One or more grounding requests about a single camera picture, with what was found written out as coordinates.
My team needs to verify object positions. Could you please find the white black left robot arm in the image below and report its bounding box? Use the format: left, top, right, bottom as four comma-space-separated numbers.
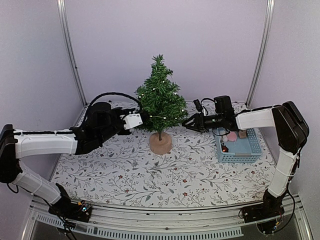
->
0, 102, 142, 217

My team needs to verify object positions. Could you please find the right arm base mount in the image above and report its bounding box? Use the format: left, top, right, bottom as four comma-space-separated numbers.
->
238, 203, 285, 235

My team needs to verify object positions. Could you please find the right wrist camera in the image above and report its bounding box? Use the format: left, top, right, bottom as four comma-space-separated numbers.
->
193, 99, 208, 116

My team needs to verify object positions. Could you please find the white cotton berry sprig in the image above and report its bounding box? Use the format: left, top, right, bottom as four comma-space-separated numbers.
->
221, 135, 228, 143

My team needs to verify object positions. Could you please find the dark red bauble ornament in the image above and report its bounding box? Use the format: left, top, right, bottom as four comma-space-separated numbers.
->
221, 145, 229, 153

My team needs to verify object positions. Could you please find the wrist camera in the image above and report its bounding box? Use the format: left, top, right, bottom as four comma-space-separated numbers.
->
123, 113, 143, 130
193, 99, 208, 116

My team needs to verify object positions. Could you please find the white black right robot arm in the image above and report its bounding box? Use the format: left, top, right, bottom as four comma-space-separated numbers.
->
182, 95, 310, 220

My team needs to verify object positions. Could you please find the floral patterned table mat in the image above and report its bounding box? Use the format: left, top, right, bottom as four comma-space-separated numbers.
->
51, 127, 276, 208

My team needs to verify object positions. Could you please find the pink pompom ornament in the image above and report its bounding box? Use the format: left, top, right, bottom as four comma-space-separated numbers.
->
226, 131, 238, 142

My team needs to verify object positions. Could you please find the fairy light string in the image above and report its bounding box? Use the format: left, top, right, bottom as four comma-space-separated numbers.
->
137, 79, 186, 121

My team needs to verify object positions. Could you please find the small green christmas tree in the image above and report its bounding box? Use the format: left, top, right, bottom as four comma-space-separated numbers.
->
135, 54, 188, 155

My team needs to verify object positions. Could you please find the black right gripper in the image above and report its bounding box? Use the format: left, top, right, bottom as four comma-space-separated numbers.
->
182, 112, 225, 133

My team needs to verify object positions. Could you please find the left aluminium frame post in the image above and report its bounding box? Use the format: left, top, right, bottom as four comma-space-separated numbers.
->
56, 0, 87, 106

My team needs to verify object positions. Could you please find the aluminium frame post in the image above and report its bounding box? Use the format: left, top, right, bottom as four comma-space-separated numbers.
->
245, 0, 275, 108
56, 0, 87, 106

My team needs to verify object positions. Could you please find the aluminium front rail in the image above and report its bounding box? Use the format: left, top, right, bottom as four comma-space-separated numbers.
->
21, 195, 315, 240

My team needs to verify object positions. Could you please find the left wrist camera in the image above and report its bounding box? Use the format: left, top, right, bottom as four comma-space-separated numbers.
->
123, 113, 143, 130

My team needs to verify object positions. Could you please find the right aluminium frame post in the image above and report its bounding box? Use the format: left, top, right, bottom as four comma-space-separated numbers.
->
245, 0, 275, 108

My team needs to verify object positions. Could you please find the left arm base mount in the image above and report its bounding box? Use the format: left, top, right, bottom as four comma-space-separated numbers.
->
48, 199, 92, 223

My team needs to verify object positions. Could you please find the light blue plastic basket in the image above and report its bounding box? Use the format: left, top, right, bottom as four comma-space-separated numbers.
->
211, 128, 262, 163

